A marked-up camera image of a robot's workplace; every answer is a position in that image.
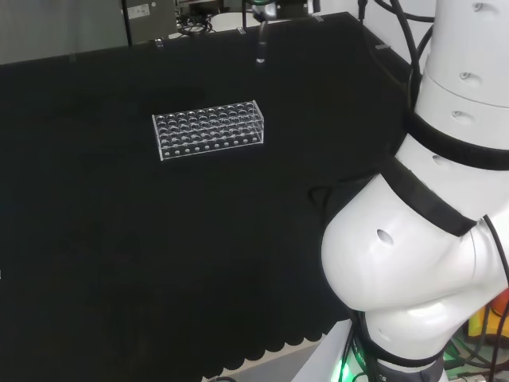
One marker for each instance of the grey cabinet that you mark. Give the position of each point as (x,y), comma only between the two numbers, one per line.
(149,20)

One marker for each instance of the clear plastic test tube rack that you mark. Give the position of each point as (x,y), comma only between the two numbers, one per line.
(208,129)

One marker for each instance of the black bench cloth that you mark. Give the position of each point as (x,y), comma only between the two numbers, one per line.
(119,238)

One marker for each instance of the black camera on stand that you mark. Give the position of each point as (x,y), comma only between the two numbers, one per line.
(262,8)

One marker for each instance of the yellow stop button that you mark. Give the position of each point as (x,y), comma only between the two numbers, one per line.
(479,318)

